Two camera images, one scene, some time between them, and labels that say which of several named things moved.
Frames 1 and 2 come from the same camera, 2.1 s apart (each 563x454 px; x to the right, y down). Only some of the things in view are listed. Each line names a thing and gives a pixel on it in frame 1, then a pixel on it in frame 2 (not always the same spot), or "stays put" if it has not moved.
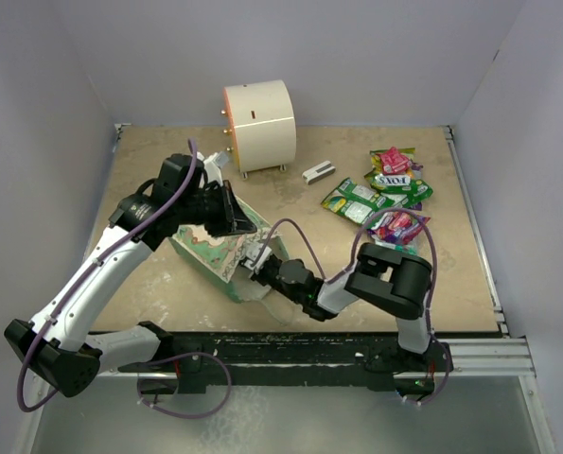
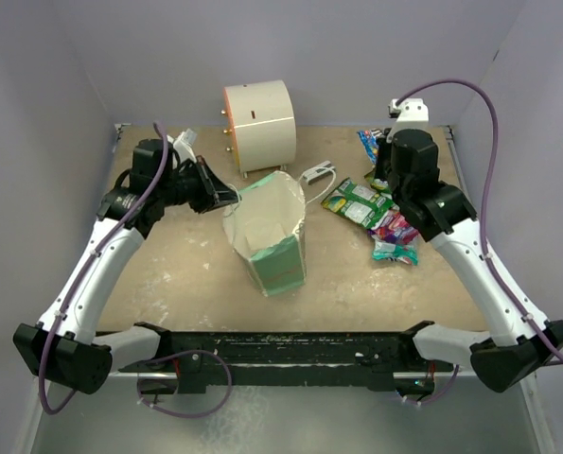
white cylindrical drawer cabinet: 261,124 stays put
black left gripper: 233,218 to 222,194
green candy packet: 355,202 stays put
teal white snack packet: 412,248 stays put
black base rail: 203,363 stays put
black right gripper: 259,274 to 384,146
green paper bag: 219,258 to 266,230
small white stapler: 319,171 stays put
